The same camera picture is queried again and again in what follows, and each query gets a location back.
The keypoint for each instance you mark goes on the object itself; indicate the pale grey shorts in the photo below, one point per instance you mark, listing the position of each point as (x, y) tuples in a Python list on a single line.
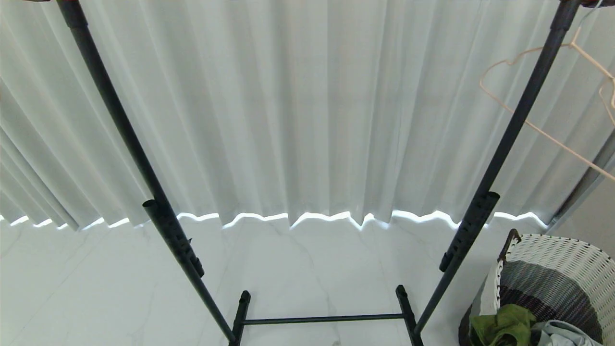
[(562, 334)]

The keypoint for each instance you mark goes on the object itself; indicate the black clothes rack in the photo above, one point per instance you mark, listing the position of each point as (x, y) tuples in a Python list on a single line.
[(173, 235)]

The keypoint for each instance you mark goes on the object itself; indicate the white curtain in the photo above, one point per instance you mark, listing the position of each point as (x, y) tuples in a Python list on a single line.
[(307, 120)]

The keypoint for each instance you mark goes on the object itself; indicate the white laundry basket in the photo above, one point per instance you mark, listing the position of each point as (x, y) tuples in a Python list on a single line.
[(552, 254)]

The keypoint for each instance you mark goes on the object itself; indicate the pink clothes hanger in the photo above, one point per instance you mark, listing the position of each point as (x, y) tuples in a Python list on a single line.
[(591, 60)]

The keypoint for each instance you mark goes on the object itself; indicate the green garment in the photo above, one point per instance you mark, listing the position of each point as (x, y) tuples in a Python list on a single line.
[(504, 322)]

